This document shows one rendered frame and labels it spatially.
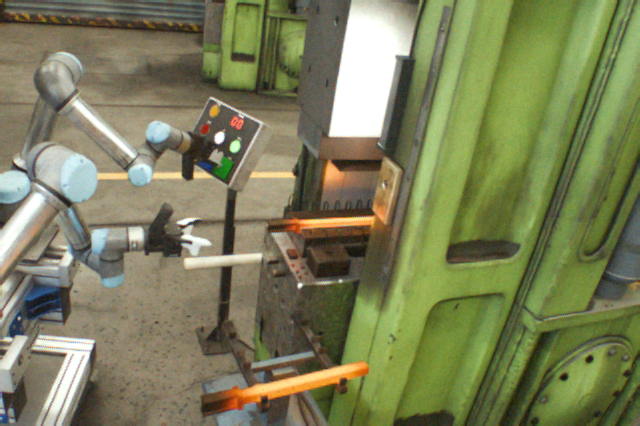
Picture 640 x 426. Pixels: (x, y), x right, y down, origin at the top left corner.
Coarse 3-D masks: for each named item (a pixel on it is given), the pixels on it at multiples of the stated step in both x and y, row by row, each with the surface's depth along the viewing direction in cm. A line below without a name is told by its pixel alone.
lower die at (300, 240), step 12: (288, 216) 200; (300, 216) 198; (312, 216) 200; (324, 216) 201; (336, 216) 202; (348, 216) 204; (360, 216) 205; (372, 216) 207; (300, 228) 189; (312, 228) 191; (300, 240) 190; (312, 240) 187; (324, 240) 189; (336, 240) 191; (348, 240) 192; (360, 240) 194; (300, 252) 190; (348, 252) 195; (360, 252) 197
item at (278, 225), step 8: (272, 224) 186; (280, 224) 187; (288, 224) 188; (296, 224) 189; (304, 224) 190; (312, 224) 191; (320, 224) 193; (328, 224) 194; (336, 224) 195; (296, 232) 190
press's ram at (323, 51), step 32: (320, 0) 165; (352, 0) 146; (384, 0) 149; (416, 0) 161; (320, 32) 166; (352, 32) 151; (384, 32) 154; (320, 64) 167; (352, 64) 155; (384, 64) 159; (320, 96) 168; (352, 96) 160; (384, 96) 164; (352, 128) 166
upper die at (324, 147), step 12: (300, 120) 185; (312, 120) 175; (300, 132) 185; (312, 132) 175; (324, 132) 169; (312, 144) 176; (324, 144) 171; (336, 144) 172; (348, 144) 174; (360, 144) 175; (372, 144) 177; (324, 156) 173; (336, 156) 174; (348, 156) 176; (360, 156) 177; (372, 156) 179; (384, 156) 181
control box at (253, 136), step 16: (208, 112) 232; (224, 112) 227; (240, 112) 222; (224, 128) 225; (240, 128) 220; (256, 128) 216; (272, 128) 220; (224, 144) 223; (240, 144) 218; (256, 144) 217; (240, 160) 216; (256, 160) 221; (240, 176) 218
